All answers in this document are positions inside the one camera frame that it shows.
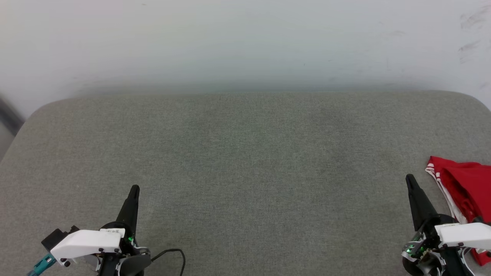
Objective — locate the grey fabric sofa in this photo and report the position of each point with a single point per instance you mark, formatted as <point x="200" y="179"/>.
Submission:
<point x="245" y="172"/>

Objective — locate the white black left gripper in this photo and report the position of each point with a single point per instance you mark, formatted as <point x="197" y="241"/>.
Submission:
<point x="88" y="242"/>

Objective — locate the red garment with white stripes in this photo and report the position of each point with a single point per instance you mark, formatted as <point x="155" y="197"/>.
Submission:
<point x="470" y="184"/>

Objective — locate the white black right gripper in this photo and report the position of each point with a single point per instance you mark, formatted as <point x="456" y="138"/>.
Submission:
<point x="464" y="234"/>

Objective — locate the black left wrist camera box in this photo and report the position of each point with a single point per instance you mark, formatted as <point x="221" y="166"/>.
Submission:
<point x="57" y="237"/>

